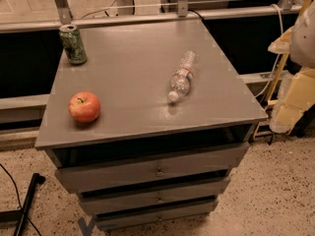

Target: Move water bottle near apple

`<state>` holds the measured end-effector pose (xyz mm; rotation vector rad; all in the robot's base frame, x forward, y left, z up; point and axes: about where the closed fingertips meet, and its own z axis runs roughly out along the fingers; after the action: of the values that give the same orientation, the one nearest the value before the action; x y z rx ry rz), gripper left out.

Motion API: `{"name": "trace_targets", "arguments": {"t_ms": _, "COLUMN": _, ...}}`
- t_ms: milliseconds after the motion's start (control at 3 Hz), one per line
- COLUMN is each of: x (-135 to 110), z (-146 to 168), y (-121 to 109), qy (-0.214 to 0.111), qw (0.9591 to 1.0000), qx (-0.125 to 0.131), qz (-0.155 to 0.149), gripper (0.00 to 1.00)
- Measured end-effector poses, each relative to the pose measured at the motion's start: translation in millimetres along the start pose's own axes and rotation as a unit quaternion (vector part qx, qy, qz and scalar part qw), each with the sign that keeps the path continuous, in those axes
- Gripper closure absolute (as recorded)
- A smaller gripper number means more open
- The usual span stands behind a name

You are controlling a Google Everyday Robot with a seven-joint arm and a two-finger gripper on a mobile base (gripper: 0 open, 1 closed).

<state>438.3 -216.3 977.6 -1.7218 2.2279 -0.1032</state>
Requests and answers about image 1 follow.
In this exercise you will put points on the clear plastic water bottle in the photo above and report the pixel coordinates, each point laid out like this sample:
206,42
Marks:
182,79

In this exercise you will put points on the bottom grey drawer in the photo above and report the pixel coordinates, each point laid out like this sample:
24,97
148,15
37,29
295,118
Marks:
155,214

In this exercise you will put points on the metal railing frame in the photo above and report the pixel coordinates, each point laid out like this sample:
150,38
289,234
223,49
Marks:
29,15

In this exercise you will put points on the black floor stand bar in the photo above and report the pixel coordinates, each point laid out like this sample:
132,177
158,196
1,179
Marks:
20,216

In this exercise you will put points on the green soda can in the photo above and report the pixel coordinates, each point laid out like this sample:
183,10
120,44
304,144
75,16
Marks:
72,44

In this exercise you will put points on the grey drawer cabinet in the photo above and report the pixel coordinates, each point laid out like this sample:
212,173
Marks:
129,69

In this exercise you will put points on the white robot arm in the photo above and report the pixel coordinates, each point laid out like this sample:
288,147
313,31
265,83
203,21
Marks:
302,44

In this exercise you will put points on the grey drawer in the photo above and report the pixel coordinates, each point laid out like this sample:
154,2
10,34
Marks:
154,193
155,214
103,175

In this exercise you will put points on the middle grey drawer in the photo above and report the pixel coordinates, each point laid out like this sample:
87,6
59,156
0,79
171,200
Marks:
154,193

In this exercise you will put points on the top grey drawer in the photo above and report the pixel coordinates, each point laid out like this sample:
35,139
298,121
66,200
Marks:
103,175

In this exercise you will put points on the red apple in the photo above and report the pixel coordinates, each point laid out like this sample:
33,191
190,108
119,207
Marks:
84,107

